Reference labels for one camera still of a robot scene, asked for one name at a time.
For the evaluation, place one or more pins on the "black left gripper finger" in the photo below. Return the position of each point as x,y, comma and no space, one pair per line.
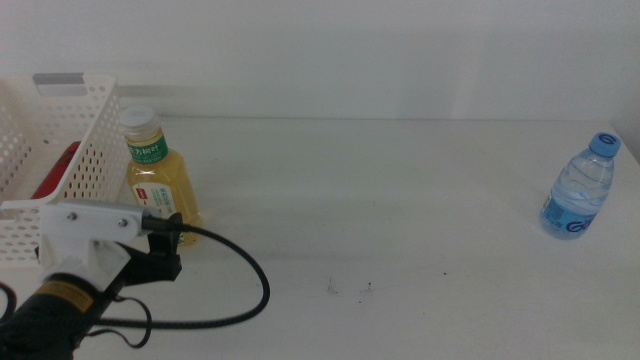
165,242

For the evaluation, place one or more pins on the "yellow tea bottle green label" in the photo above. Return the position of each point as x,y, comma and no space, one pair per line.
160,175

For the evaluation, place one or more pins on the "red soda can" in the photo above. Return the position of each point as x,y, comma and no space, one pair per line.
55,172

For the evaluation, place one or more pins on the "clear water bottle blue cap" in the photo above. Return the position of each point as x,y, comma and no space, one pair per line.
580,190

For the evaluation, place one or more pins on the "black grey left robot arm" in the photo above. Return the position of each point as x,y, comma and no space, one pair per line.
20,345

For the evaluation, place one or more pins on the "white perforated plastic basket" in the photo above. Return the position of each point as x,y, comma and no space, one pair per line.
95,165

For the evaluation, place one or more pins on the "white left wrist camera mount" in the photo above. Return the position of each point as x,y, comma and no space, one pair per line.
85,225

